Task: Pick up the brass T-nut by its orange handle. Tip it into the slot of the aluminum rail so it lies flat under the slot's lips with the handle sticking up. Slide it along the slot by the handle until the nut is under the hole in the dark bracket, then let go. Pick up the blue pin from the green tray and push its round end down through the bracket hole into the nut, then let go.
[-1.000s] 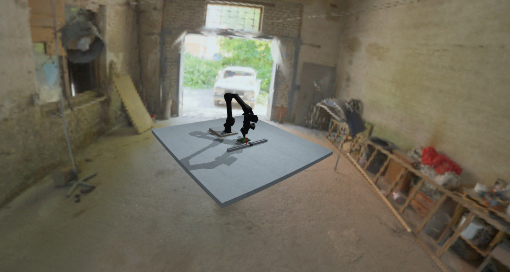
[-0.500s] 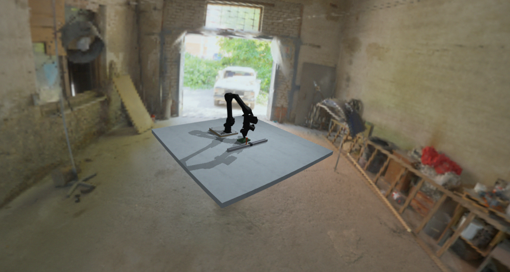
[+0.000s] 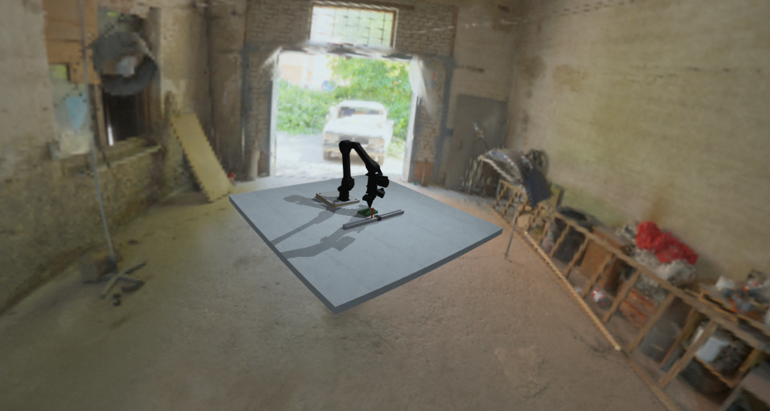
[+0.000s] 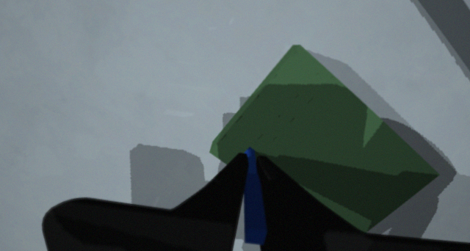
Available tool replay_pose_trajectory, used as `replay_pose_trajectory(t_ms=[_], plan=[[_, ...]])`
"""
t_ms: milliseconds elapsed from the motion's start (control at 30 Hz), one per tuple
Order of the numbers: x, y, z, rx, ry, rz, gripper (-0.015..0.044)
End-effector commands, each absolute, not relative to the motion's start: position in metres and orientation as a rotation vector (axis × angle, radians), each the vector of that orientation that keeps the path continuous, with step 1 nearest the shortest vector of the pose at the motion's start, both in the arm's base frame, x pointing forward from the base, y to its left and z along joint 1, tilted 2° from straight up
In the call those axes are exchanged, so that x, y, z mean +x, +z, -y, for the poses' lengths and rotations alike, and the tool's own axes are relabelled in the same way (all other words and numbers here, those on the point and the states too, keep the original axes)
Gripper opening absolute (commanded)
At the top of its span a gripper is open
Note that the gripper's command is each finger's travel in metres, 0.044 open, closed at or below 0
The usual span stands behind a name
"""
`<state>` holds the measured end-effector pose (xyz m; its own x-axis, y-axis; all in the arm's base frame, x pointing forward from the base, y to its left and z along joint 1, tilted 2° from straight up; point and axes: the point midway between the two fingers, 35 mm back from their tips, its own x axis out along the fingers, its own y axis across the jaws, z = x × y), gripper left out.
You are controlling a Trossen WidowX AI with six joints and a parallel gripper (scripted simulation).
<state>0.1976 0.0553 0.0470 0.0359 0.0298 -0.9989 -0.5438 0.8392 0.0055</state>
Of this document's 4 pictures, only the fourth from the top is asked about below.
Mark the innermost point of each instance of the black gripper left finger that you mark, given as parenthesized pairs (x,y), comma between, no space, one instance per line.
(206,221)

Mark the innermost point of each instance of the blue pin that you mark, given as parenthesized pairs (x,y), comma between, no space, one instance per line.
(255,220)

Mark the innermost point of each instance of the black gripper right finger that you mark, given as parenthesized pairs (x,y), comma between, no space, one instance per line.
(297,221)

